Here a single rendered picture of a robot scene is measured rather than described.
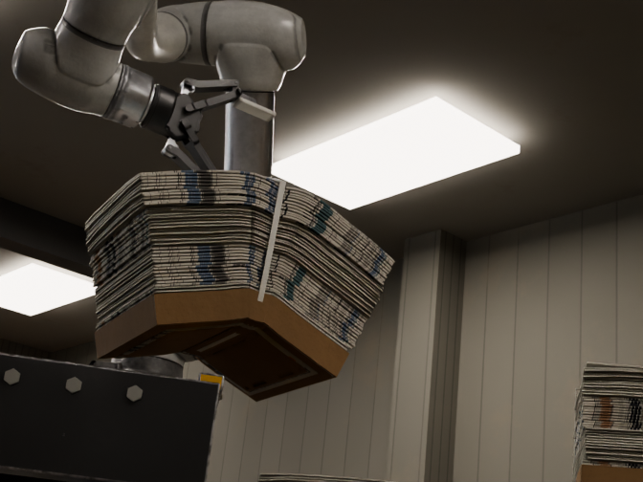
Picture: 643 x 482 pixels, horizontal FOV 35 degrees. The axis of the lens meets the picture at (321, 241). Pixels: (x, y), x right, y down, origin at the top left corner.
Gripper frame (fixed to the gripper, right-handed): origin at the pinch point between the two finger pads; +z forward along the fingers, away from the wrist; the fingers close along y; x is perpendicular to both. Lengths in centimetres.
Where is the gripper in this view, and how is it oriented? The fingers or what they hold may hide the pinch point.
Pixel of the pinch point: (258, 150)
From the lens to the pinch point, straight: 171.2
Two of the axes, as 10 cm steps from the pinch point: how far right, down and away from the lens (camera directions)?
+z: 8.6, 3.3, 3.9
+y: -1.8, 9.1, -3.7
